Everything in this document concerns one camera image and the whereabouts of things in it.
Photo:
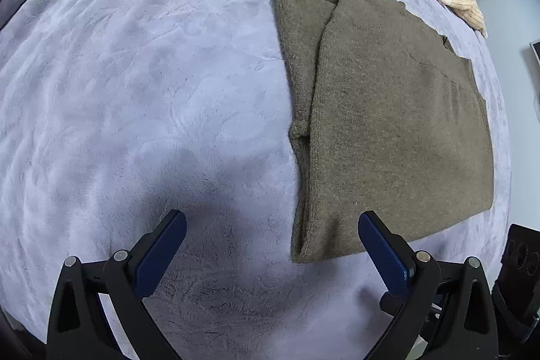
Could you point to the lavender plush blanket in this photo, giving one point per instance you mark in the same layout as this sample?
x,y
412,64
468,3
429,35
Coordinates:
x,y
126,90

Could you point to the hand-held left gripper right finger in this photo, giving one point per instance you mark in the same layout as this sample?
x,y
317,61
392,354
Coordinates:
x,y
384,252

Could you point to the olive knit sweater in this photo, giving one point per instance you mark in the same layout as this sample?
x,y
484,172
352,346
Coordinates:
x,y
400,111

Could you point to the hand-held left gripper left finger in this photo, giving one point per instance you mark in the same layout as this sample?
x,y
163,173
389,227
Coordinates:
x,y
160,254

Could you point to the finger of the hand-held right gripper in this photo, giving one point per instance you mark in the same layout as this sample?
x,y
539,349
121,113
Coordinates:
x,y
390,303

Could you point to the white flat device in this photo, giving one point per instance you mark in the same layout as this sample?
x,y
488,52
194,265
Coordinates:
x,y
535,54

